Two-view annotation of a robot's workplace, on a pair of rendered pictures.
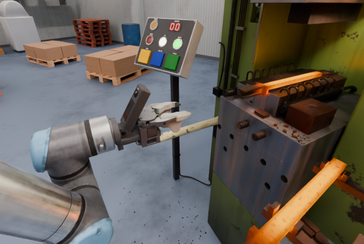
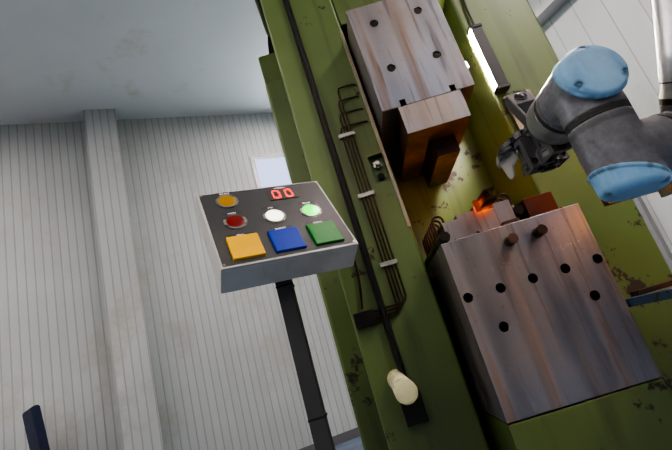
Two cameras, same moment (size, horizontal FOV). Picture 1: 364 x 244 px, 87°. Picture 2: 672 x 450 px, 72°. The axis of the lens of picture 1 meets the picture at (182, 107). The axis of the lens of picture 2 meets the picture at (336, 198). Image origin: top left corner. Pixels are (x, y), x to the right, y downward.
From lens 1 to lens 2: 1.24 m
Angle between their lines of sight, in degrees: 77
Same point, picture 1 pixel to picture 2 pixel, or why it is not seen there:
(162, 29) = (255, 201)
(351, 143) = not seen: hidden behind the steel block
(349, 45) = (447, 214)
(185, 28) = (306, 191)
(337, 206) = not seen: hidden behind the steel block
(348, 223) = (644, 314)
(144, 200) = not seen: outside the picture
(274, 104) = (507, 210)
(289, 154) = (577, 224)
